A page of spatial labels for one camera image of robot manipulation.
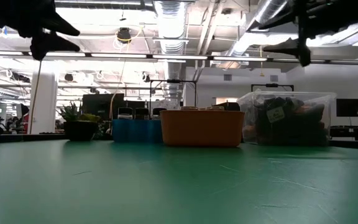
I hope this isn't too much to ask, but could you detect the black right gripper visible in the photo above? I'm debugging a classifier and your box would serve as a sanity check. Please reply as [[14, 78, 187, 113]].
[[258, 0, 358, 68]]

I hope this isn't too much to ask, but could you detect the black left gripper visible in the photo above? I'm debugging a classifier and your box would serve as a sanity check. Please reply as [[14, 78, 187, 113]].
[[0, 0, 81, 62]]

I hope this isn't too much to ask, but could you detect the black-lid spice jar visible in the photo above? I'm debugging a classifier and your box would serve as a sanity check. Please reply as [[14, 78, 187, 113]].
[[117, 106, 134, 121], [152, 107, 167, 121], [134, 107, 150, 121]]

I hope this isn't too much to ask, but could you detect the LED light bar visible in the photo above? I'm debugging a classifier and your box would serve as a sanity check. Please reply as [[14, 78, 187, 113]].
[[0, 49, 358, 66]]

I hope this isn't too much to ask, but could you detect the black ceiling dome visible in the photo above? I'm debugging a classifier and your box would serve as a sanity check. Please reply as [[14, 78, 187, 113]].
[[116, 27, 132, 44]]

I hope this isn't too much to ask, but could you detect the white building column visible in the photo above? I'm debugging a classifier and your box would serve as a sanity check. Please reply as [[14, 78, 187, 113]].
[[28, 60, 58, 135]]

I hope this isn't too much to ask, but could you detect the orange cloth piece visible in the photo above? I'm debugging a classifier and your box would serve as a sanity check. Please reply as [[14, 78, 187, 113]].
[[293, 104, 326, 125]]

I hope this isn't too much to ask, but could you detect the white label tag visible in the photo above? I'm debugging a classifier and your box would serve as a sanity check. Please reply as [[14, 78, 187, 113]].
[[265, 106, 286, 123]]

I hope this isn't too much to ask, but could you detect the black background monitor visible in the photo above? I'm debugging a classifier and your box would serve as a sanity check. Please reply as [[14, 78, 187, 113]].
[[81, 93, 126, 121]]

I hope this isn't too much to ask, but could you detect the person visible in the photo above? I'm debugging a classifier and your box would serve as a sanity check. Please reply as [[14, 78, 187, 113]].
[[19, 103, 30, 134]]

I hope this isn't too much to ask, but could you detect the clear plastic storage box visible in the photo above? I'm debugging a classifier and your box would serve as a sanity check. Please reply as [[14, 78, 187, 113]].
[[237, 91, 337, 147]]

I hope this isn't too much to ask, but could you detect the succulent plant in black pot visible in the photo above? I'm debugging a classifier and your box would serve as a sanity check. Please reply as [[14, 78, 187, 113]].
[[57, 101, 102, 141]]

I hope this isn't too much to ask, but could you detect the black fabric bundle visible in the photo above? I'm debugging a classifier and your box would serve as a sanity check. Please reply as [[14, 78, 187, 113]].
[[255, 96, 329, 146]]

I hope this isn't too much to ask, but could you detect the black background bench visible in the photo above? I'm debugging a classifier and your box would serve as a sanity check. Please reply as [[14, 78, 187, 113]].
[[329, 125, 358, 141]]

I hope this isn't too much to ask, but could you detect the teal plastic bin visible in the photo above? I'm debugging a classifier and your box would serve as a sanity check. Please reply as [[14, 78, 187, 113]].
[[111, 118, 163, 144]]

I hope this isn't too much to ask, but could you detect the orange plastic bin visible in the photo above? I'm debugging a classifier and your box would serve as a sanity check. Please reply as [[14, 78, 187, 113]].
[[159, 109, 246, 147]]

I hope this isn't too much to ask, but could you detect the green table mat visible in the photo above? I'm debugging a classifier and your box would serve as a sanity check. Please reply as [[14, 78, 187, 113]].
[[0, 139, 358, 224]]

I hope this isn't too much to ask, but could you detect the silver ceiling duct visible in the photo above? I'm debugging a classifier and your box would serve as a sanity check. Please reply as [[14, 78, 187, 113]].
[[152, 0, 190, 106], [225, 0, 291, 68]]

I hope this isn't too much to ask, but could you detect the black background rig frame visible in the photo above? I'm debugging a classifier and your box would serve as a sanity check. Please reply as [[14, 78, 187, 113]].
[[250, 83, 295, 93], [149, 79, 198, 108]]

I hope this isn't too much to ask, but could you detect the yellow hanging cable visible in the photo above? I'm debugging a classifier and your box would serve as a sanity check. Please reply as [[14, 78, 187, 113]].
[[28, 58, 43, 133]]

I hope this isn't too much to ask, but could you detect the small black wall monitor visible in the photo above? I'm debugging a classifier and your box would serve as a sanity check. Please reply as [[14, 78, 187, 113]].
[[336, 98, 358, 118]]

